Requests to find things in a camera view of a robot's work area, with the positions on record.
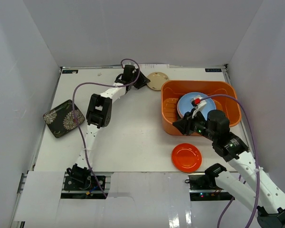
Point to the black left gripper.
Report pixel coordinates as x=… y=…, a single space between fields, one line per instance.
x=137 y=79

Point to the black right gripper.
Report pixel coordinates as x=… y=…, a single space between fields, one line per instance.
x=185 y=124

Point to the beige patterned small plate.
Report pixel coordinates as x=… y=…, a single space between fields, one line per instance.
x=156 y=80

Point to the light blue round plate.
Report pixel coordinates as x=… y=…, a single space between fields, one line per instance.
x=184 y=104

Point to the orange small round plate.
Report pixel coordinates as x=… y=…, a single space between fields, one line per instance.
x=186 y=158

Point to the black floral square plate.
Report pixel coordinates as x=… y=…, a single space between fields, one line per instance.
x=60 y=120

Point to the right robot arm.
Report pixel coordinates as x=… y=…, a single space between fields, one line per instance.
x=259 y=194

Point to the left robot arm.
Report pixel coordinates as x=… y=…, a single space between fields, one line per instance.
x=98 y=116

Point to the orange plastic bin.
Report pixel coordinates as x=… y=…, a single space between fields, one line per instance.
x=173 y=90

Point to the white paper sheet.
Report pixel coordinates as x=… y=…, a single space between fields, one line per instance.
x=154 y=66

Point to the black logo sticker right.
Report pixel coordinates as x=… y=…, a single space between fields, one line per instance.
x=213 y=70

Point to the black logo sticker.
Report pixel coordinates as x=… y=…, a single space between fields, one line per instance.
x=213 y=70
x=69 y=71

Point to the black logo sticker left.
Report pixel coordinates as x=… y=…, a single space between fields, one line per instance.
x=69 y=71

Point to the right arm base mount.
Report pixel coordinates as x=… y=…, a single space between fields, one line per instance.
x=203 y=189

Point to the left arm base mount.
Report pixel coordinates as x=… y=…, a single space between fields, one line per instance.
x=73 y=189

